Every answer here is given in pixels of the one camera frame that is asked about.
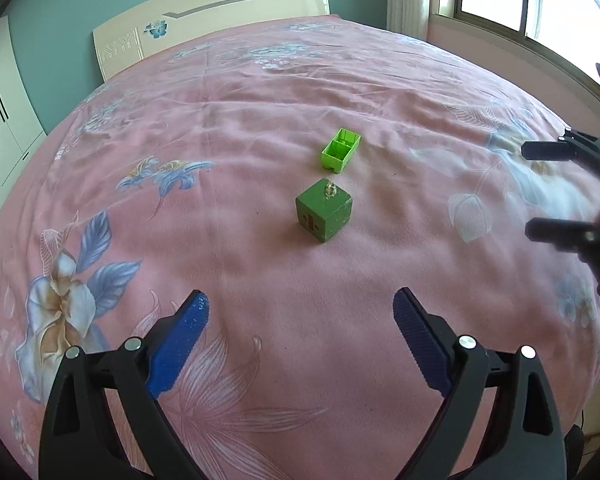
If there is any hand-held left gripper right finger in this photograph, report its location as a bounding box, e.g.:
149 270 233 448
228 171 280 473
392 287 567 480

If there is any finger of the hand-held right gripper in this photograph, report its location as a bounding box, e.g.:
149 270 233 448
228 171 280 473
521 129 600 170
524 217 600 297

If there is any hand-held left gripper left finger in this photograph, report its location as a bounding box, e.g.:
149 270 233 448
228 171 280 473
39 289 211 480

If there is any green cube block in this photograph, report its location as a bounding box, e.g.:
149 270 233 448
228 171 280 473
295 177 354 245

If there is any green plastic box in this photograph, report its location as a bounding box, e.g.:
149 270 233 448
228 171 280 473
321 128 363 175

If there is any pink bed blanket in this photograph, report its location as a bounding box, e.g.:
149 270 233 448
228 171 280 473
0 12 600 480

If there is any white wardrobe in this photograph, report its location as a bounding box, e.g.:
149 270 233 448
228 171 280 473
0 14 49 241

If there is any cream bed headboard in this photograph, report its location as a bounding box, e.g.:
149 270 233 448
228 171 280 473
92 0 331 84

